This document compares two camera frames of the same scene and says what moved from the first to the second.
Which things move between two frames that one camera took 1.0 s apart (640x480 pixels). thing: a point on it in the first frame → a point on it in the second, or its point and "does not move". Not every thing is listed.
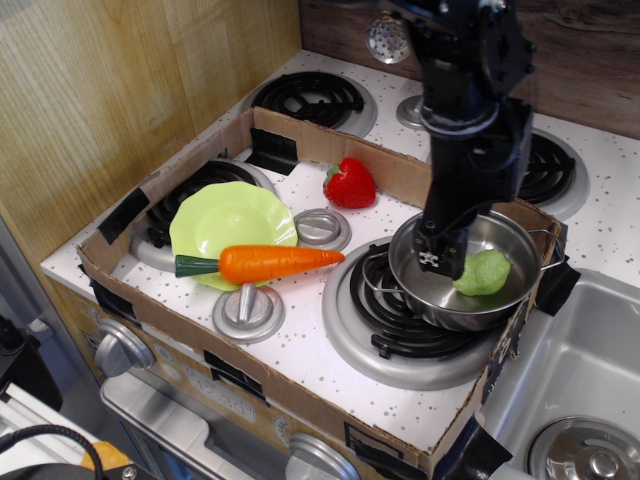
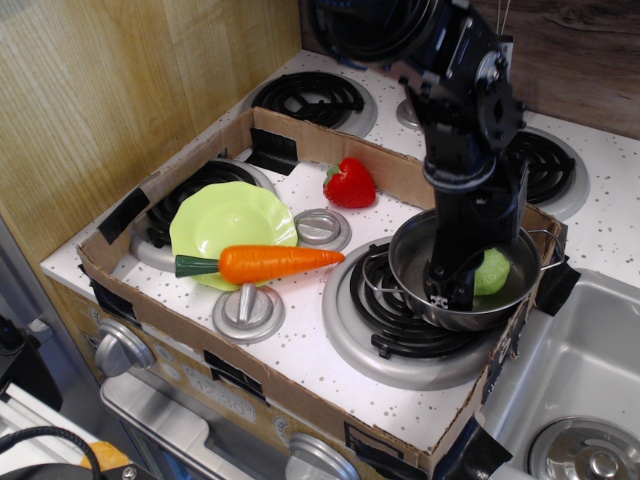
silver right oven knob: [311, 459] does not move
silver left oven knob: [120, 348] does not move
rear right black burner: [555, 179] does not move
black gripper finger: [453, 258] → [461, 292]
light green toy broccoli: [485, 273] does not move
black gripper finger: [427, 248] → [437, 294]
